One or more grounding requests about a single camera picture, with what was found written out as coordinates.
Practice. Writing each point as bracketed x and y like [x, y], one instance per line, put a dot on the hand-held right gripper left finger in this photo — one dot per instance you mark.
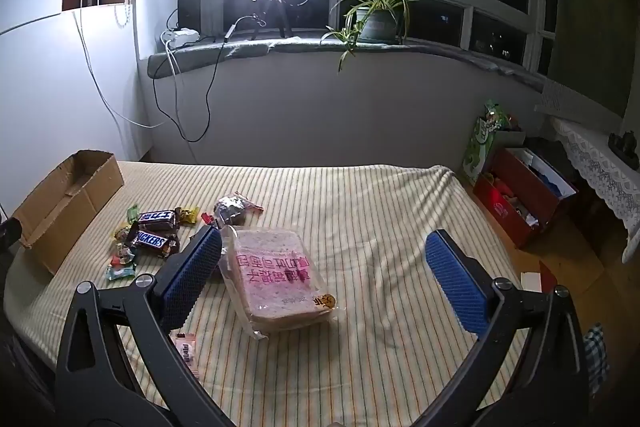
[192, 277]

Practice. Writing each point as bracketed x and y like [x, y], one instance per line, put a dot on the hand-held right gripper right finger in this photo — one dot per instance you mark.
[457, 287]

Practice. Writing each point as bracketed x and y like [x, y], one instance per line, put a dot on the brown chocolate bar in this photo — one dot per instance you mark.
[150, 239]
[157, 219]

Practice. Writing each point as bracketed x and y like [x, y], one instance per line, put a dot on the small red candy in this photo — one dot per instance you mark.
[207, 219]

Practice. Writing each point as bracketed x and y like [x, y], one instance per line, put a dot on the gold candy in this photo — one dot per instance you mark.
[187, 214]

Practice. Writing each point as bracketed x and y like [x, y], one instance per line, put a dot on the green candy packet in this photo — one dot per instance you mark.
[120, 273]

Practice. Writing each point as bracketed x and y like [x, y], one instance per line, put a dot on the red candy packet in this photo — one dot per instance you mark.
[119, 261]

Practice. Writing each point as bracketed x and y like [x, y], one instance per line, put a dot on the pink snack packet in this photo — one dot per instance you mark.
[186, 354]

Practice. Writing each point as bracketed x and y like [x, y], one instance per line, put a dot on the clear dark plum packet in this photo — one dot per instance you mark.
[232, 209]

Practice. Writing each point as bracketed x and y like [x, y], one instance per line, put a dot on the sliced bread packet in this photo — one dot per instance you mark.
[275, 277]

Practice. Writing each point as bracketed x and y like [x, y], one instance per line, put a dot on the small green candy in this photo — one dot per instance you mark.
[132, 212]

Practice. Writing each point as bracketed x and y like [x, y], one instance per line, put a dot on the brown cardboard box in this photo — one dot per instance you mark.
[55, 217]

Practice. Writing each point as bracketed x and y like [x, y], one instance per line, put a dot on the white card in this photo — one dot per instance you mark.
[531, 282]

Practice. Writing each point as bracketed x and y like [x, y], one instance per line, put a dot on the red storage box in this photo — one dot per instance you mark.
[505, 212]

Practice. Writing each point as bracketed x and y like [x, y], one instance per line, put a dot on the striped bed sheet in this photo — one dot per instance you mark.
[375, 217]

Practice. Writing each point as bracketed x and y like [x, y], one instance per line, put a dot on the green printed bag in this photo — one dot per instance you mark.
[480, 142]

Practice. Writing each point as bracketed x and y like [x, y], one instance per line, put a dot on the checked cloth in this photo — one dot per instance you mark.
[596, 357]

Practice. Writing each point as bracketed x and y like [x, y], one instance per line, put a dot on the white lace tablecloth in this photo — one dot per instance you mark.
[600, 167]

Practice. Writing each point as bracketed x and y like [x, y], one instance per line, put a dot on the dark ornament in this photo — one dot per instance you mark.
[625, 149]

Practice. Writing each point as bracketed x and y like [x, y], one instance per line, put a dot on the grey windowsill mat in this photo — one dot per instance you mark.
[200, 59]

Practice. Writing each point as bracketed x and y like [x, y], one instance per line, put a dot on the white wardrobe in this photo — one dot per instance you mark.
[50, 107]

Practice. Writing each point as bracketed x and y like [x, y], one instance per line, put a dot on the white power strip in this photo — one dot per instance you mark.
[180, 37]

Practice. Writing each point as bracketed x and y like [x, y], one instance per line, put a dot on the potted spider plant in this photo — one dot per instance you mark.
[380, 24]

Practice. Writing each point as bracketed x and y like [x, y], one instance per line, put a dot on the dark curtain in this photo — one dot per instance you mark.
[590, 7]

